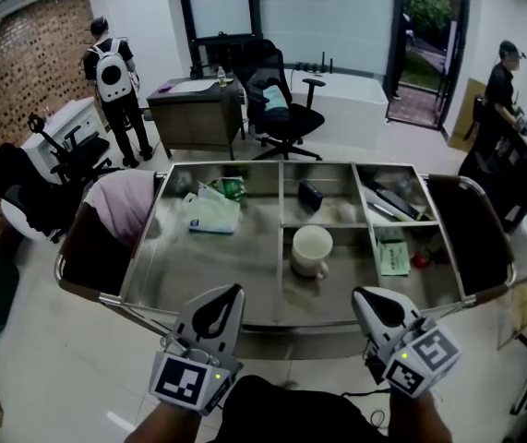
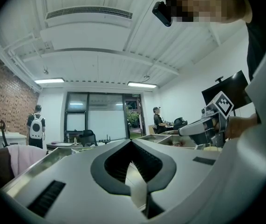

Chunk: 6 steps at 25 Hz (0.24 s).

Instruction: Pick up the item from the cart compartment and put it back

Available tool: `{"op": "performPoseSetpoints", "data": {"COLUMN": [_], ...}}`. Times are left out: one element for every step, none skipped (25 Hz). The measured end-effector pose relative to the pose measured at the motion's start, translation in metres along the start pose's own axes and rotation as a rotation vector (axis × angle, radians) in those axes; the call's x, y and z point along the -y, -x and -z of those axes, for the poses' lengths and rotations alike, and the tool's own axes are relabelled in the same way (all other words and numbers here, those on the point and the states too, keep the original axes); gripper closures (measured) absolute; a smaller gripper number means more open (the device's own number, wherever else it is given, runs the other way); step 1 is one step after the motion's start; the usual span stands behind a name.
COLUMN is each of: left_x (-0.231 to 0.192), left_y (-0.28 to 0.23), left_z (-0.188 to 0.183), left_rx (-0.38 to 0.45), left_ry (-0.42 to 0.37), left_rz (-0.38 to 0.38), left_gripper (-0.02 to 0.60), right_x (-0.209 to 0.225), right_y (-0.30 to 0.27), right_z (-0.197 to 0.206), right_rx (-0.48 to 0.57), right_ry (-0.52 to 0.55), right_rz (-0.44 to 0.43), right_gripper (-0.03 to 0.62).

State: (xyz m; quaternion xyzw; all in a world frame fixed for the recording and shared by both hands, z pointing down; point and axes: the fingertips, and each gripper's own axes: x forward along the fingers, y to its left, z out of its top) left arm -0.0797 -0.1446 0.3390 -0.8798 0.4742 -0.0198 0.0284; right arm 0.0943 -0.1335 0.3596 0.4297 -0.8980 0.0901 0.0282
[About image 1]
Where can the brown wooden desk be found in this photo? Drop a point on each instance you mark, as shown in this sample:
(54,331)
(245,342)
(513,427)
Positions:
(194,118)

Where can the white low cabinet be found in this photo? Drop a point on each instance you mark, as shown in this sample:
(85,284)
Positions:
(83,116)

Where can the pink cloth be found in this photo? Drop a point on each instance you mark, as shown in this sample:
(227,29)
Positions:
(122,203)

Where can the small black box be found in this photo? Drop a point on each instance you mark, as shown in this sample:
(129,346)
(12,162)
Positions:
(310,194)

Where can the small red object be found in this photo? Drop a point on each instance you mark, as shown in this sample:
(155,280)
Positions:
(420,260)

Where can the black chair with white base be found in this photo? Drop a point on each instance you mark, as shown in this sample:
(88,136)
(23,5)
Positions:
(27,192)

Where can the green paper packet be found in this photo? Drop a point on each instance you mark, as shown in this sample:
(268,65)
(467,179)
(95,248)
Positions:
(394,257)

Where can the white round-window backpack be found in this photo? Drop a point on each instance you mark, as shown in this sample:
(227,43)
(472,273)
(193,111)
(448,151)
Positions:
(113,76)

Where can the black mesh office chair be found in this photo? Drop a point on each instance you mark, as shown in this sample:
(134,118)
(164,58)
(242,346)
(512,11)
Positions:
(291,118)

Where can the person's right forearm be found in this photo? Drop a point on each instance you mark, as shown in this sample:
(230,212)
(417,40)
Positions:
(417,418)

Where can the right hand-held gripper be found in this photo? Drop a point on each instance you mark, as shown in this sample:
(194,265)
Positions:
(422,360)

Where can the clear plastic bottle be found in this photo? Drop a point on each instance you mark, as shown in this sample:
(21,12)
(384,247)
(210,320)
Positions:
(221,76)

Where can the person's dark clothing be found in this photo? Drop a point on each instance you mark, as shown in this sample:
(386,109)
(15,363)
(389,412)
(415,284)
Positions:
(300,415)

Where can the person's left forearm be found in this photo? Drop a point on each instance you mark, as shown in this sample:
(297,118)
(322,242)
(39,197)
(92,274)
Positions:
(166,422)

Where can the metal compartment tray cart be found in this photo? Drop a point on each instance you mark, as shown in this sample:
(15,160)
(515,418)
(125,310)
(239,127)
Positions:
(175,266)

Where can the white paper sheet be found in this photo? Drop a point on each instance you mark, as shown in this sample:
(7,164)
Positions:
(193,85)

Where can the white long paper strip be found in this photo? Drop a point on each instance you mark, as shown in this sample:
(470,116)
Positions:
(380,208)

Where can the black framed glass door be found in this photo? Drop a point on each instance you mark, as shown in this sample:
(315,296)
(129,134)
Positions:
(447,86)

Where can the white ceramic mug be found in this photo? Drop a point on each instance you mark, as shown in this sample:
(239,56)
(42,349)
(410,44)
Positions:
(311,249)

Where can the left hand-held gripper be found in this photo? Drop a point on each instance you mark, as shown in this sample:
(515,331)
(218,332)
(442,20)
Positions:
(189,381)

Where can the white plastic tissue pack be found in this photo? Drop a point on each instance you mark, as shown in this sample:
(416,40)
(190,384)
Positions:
(212,210)

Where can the black armrest office chair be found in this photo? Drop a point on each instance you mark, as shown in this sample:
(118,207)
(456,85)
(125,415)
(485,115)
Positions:
(83,150)

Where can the green snack packet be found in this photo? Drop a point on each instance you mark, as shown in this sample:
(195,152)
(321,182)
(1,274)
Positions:
(231,187)

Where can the brown cardboard sheet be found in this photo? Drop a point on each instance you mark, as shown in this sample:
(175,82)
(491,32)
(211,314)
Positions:
(466,118)

